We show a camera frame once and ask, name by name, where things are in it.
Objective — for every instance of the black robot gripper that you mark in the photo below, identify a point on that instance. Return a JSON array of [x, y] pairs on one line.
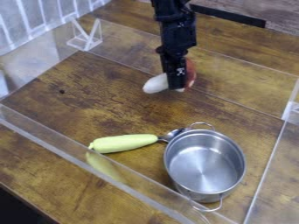
[[177, 33]]

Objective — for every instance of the red and white toy mushroom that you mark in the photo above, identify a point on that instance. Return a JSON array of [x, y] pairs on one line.
[[157, 83]]

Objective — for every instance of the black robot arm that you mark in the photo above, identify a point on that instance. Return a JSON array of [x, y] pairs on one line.
[[171, 8]]

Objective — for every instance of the silver steel pot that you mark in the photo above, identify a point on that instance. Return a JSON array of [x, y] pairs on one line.
[[205, 164]]

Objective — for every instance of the black strip on table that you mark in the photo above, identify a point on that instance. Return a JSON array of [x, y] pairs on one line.
[[245, 20]]

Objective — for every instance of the clear acrylic front barrier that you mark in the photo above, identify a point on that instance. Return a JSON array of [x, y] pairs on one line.
[[79, 186]]

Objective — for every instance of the clear acrylic triangular bracket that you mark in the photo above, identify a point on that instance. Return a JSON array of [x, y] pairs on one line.
[[84, 41]]

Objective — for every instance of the spoon with green handle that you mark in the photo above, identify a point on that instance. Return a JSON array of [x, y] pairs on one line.
[[111, 144]]

